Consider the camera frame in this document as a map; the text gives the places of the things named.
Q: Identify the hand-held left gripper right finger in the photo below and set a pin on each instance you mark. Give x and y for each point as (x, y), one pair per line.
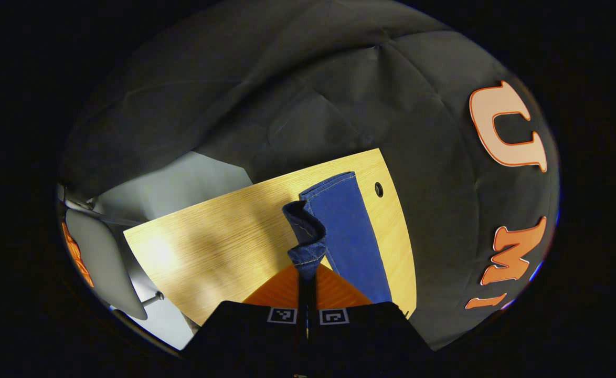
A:
(376, 336)

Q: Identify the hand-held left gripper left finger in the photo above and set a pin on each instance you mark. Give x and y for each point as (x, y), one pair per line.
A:
(245, 336)

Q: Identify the blue denim jeans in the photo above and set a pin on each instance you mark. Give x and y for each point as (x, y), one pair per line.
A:
(344, 231)

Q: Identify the grey plastic chair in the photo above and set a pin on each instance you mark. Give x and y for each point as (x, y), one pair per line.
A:
(103, 257)

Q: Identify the orange patterned object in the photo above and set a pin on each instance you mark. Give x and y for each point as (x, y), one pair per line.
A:
(77, 257)

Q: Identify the black backdrop cloth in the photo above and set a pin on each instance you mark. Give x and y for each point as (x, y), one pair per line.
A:
(313, 79)

